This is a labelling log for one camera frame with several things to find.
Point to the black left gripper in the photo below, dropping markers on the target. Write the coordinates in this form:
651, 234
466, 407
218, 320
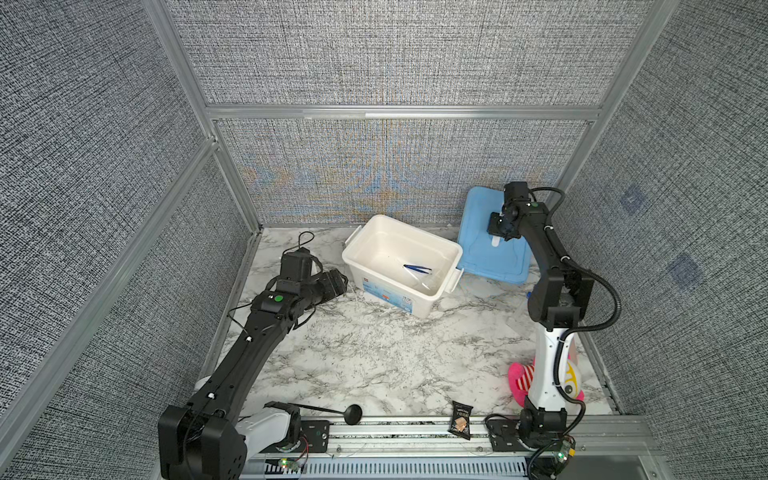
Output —
333, 288

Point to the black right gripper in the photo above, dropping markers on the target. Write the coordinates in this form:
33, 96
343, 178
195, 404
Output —
492, 226

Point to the blue plastic bin lid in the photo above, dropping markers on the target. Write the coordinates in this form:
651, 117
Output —
486, 255

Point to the white plastic storage bin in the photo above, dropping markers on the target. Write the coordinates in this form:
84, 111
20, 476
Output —
376, 252

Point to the blue plastic tweezers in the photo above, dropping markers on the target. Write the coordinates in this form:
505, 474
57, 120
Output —
418, 269

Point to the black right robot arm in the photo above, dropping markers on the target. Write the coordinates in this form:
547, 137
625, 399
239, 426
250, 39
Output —
557, 305

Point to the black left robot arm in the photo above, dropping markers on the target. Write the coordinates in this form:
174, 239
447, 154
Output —
252, 360

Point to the clear glass funnel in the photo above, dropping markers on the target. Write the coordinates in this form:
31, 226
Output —
427, 283

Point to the pink white plush toy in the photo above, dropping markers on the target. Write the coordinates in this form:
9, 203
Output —
521, 378

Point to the white tape roll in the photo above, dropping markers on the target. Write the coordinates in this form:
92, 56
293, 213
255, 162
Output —
200, 384

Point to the black snack packet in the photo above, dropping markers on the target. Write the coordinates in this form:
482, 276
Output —
459, 424

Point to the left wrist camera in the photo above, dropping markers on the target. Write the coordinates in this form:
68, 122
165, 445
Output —
296, 265

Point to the black long handled spoon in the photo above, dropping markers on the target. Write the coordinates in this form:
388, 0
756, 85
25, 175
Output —
352, 414

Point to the aluminium front rail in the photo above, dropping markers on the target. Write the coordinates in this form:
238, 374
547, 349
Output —
422, 448

